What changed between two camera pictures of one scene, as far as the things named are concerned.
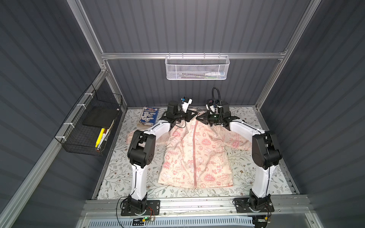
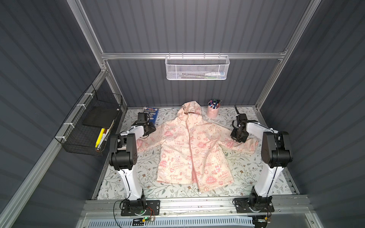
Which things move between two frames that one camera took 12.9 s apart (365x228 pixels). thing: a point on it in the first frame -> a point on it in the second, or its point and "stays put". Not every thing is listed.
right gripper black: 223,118 -> 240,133
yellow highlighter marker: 102,131 stays put
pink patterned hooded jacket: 194,154 stays put
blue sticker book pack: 149,116 stays put
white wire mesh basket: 197,67 stays put
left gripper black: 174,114 -> 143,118
